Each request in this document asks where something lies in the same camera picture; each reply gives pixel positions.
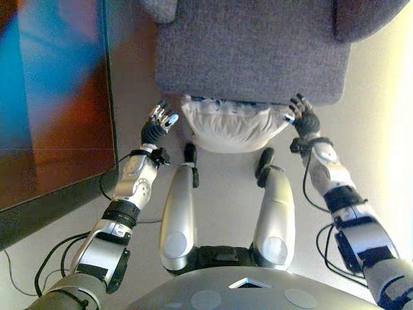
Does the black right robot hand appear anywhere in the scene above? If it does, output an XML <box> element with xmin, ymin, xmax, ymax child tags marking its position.
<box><xmin>283</xmin><ymin>93</ymin><xmax>322</xmax><ymax>140</ymax></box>

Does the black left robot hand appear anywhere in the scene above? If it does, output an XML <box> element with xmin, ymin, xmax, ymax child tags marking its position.
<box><xmin>141</xmin><ymin>99</ymin><xmax>180</xmax><ymax>146</ymax></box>

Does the white fringed cushion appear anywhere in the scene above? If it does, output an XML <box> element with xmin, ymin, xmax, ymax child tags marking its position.
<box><xmin>179</xmin><ymin>94</ymin><xmax>291</xmax><ymax>153</ymax></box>

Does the silver left robot leg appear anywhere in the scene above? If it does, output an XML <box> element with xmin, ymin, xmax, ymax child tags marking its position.
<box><xmin>159</xmin><ymin>141</ymin><xmax>199</xmax><ymax>277</ymax></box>

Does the silver robot leg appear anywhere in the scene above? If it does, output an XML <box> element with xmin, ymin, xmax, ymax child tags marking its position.
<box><xmin>159</xmin><ymin>141</ymin><xmax>199</xmax><ymax>277</ymax></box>
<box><xmin>252</xmin><ymin>147</ymin><xmax>296</xmax><ymax>271</ymax></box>

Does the silver right robot leg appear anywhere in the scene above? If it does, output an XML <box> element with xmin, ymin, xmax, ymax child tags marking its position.
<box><xmin>252</xmin><ymin>147</ymin><xmax>296</xmax><ymax>271</ymax></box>

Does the grey fabric armchair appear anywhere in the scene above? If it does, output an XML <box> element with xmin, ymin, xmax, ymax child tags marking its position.
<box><xmin>138</xmin><ymin>0</ymin><xmax>403</xmax><ymax>106</ymax></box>

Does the dark glossy cabinet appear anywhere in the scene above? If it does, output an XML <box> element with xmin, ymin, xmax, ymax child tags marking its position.
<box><xmin>0</xmin><ymin>0</ymin><xmax>122</xmax><ymax>251</ymax></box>

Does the grey robot torso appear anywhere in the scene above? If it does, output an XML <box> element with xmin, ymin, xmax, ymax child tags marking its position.
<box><xmin>124</xmin><ymin>245</ymin><xmax>385</xmax><ymax>310</ymax></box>

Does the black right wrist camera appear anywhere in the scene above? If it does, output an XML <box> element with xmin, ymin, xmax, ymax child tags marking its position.
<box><xmin>289</xmin><ymin>137</ymin><xmax>312</xmax><ymax>154</ymax></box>

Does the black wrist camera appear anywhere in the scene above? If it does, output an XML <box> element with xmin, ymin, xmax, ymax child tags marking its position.
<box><xmin>151</xmin><ymin>147</ymin><xmax>171</xmax><ymax>167</ymax></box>
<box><xmin>289</xmin><ymin>137</ymin><xmax>312</xmax><ymax>154</ymax></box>

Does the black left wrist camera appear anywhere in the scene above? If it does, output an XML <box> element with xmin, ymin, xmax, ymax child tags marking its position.
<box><xmin>151</xmin><ymin>147</ymin><xmax>171</xmax><ymax>167</ymax></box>

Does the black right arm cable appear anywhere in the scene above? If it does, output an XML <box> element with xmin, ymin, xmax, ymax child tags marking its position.
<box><xmin>302</xmin><ymin>151</ymin><xmax>368</xmax><ymax>288</ymax></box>

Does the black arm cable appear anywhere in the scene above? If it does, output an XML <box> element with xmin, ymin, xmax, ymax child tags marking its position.
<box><xmin>302</xmin><ymin>151</ymin><xmax>368</xmax><ymax>288</ymax></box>
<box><xmin>34</xmin><ymin>154</ymin><xmax>162</xmax><ymax>298</ymax></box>

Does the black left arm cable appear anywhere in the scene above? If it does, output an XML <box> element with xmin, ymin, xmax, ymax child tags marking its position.
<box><xmin>34</xmin><ymin>154</ymin><xmax>162</xmax><ymax>298</ymax></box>

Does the thin grey floor cable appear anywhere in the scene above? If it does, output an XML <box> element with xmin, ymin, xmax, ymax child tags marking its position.
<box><xmin>3</xmin><ymin>248</ymin><xmax>41</xmax><ymax>297</ymax></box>

